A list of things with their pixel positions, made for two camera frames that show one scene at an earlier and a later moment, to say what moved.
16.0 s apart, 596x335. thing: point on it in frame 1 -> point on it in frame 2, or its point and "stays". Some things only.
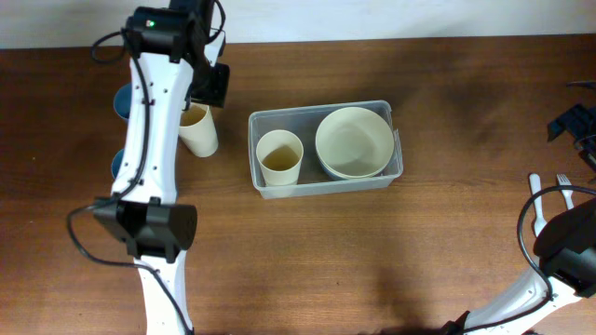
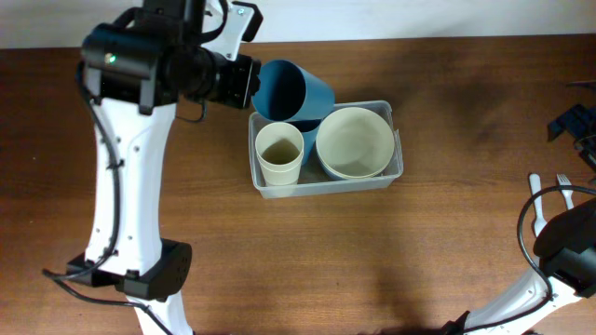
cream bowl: (355, 163) stays
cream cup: (197, 130) -> (280, 150)
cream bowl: (354, 141) stays
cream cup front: (279, 153) stays
